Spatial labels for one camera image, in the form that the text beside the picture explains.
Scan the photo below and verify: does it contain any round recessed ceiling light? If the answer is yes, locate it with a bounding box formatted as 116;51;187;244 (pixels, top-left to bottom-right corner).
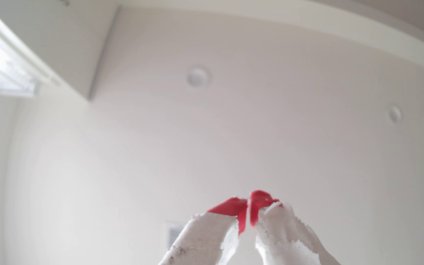
388;106;403;124
186;66;210;89

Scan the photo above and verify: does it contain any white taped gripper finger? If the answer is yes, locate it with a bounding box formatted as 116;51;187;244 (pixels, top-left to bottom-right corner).
159;197;249;265
250;190;341;265

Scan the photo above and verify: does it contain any white window blind headrail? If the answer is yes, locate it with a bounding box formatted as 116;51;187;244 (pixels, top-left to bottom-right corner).
0;0;62;98

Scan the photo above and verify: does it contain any white wall air vent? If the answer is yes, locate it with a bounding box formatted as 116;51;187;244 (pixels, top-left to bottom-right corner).
166;222;185;250

